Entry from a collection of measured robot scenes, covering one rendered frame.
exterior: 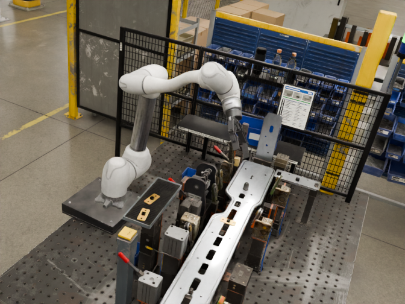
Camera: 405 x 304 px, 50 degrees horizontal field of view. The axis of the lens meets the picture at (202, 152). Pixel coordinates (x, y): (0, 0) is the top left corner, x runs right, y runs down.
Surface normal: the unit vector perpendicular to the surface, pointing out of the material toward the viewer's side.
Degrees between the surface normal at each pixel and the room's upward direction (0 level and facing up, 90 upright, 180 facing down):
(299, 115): 90
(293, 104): 90
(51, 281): 0
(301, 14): 90
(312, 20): 90
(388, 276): 0
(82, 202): 2
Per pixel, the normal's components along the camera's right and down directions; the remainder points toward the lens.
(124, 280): -0.35, 0.44
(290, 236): 0.14, -0.85
